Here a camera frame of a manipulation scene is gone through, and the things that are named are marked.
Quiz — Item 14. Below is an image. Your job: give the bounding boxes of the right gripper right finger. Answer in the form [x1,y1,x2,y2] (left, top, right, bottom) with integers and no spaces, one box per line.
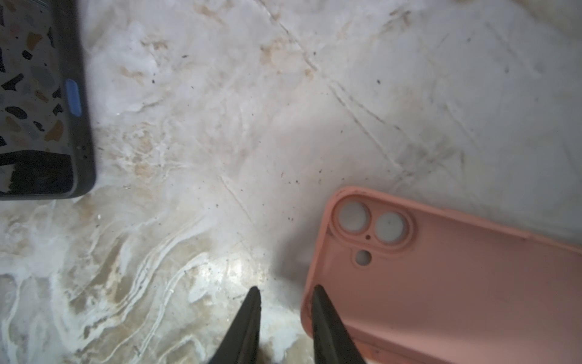
[312,285,366,364]

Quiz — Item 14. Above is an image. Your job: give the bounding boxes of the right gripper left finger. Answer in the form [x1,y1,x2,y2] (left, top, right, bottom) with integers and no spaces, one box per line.
[209,286,262,364]

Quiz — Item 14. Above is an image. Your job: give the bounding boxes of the pink phone case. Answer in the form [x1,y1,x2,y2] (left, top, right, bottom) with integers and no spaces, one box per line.
[301,187,581,363]

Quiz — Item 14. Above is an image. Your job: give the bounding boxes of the black phone case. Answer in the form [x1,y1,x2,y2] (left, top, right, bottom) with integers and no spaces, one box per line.
[0,0,97,201]

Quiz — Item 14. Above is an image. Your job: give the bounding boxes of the blue smartphone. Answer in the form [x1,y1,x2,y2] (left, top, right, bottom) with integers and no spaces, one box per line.
[1,1,76,200]

